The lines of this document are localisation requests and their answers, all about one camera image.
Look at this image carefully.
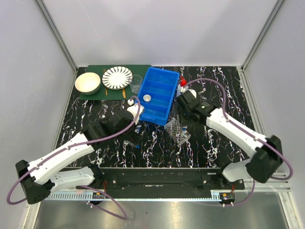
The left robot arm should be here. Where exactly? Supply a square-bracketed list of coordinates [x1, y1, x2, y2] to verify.
[15, 104, 144, 204]

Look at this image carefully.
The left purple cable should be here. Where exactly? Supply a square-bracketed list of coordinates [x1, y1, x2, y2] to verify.
[6, 95, 141, 220]

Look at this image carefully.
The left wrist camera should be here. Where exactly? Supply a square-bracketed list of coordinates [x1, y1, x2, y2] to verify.
[127, 99, 144, 124]

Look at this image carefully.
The striped white plate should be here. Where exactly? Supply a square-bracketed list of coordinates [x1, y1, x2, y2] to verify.
[102, 66, 133, 90]

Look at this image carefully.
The blue compartment bin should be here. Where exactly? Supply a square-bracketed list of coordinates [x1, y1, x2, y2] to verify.
[138, 67, 180, 126]

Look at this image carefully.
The squeeze bottle red cap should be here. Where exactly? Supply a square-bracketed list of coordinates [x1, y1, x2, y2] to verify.
[176, 76, 188, 97]

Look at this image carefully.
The white ceramic bowl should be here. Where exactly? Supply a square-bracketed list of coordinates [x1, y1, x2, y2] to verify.
[74, 73, 101, 95]

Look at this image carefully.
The small white crucible cup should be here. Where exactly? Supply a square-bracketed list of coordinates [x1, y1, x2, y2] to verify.
[143, 94, 152, 103]

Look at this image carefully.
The green placemat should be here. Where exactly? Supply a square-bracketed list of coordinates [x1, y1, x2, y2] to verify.
[79, 65, 150, 101]

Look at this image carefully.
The gold knife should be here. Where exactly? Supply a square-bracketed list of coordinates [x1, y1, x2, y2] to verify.
[122, 88, 126, 99]

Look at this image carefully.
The clear drinking glass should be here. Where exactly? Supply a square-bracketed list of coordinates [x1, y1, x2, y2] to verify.
[130, 75, 142, 94]

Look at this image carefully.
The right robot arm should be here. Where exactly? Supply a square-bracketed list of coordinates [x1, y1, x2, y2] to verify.
[177, 89, 283, 189]

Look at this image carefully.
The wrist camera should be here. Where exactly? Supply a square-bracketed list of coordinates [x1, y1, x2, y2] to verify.
[127, 99, 144, 124]
[180, 86, 197, 98]

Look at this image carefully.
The clear tube rack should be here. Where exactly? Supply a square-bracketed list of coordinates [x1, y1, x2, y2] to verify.
[164, 118, 191, 146]

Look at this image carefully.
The gold fork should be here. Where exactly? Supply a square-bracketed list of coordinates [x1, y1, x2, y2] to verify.
[103, 69, 108, 96]

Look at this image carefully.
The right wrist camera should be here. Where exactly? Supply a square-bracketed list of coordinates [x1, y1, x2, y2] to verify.
[180, 86, 197, 98]

